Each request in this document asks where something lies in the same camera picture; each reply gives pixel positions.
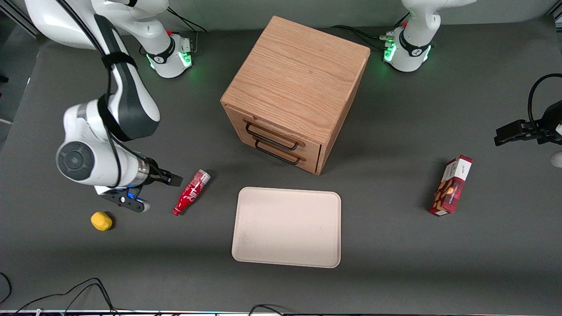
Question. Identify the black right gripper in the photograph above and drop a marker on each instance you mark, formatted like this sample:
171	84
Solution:
154	175

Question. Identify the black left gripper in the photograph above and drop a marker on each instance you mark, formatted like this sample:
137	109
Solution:
551	117

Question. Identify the red coke bottle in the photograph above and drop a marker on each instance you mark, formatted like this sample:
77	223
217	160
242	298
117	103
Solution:
189	193

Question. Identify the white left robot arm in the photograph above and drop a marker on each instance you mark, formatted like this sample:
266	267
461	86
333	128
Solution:
412	39

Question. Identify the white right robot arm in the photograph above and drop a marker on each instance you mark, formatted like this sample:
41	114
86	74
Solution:
101	145

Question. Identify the beige plastic tray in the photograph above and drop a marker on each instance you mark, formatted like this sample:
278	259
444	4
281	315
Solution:
287	228

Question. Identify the red snack box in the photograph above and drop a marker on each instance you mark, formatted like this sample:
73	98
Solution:
452	186

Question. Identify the yellow lemon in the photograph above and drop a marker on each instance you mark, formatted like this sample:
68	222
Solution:
101	221

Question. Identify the wooden drawer cabinet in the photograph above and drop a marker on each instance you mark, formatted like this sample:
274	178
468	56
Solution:
298	79

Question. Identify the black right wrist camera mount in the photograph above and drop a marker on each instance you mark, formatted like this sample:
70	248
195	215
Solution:
125	201

